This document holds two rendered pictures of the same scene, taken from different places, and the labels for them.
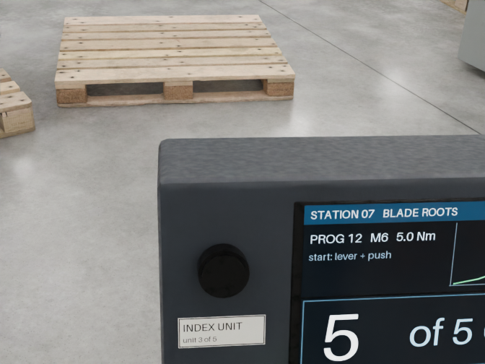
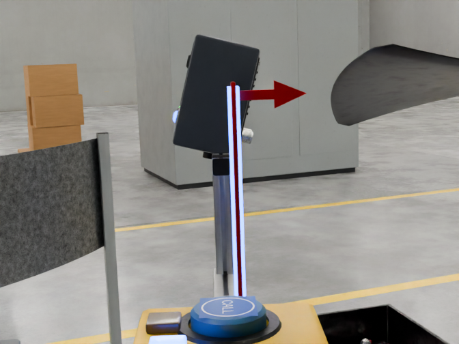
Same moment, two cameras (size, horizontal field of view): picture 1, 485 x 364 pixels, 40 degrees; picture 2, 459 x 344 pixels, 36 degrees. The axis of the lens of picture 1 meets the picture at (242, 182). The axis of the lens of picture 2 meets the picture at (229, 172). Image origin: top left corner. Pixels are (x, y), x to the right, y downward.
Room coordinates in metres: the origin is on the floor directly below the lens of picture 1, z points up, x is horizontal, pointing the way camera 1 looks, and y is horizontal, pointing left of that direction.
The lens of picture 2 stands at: (0.52, -1.37, 1.21)
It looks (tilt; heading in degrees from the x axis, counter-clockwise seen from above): 9 degrees down; 97
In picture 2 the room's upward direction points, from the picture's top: 2 degrees counter-clockwise
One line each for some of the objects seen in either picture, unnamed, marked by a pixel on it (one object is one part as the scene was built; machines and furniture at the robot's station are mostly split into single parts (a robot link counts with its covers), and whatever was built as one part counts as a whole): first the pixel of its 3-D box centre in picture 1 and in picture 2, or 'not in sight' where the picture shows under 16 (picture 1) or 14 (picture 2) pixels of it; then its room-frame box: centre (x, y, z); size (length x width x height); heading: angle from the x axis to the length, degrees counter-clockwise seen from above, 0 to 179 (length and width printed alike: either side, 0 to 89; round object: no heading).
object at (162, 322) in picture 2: not in sight; (164, 322); (0.44, -1.03, 1.08); 0.02 x 0.02 x 0.01; 7
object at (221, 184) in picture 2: not in sight; (223, 214); (0.38, -0.25, 0.96); 0.03 x 0.03 x 0.20; 7
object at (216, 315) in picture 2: not in sight; (228, 319); (0.48, -1.02, 1.08); 0.04 x 0.04 x 0.02
